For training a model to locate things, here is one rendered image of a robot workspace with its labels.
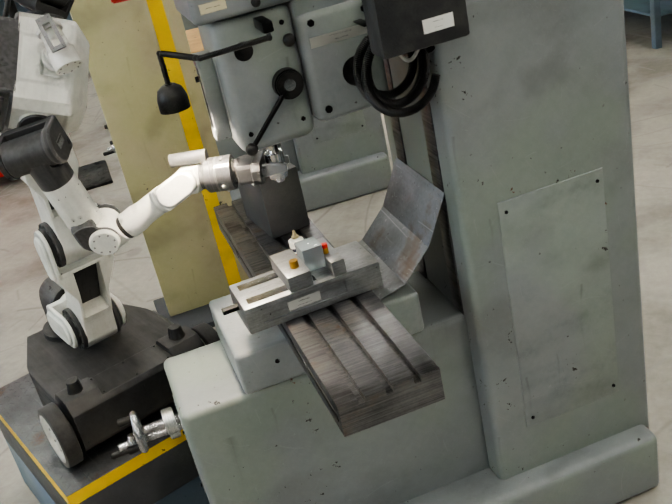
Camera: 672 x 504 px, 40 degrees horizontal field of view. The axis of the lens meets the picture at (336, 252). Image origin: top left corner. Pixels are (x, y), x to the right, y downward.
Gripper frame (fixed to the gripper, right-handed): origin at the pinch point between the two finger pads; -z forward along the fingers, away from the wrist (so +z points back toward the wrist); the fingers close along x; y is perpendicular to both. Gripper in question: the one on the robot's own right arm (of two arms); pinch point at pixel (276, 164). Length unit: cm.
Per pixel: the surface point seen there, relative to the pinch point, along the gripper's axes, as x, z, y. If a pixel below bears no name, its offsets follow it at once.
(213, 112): -6.3, 10.6, -17.8
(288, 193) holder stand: 25.6, 3.3, 18.8
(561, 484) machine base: -9, -61, 106
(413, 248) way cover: 0.7, -30.1, 29.2
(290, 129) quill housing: -8.0, -6.7, -11.2
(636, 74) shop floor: 381, -174, 121
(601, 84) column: 8, -81, -4
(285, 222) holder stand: 24.1, 5.8, 26.9
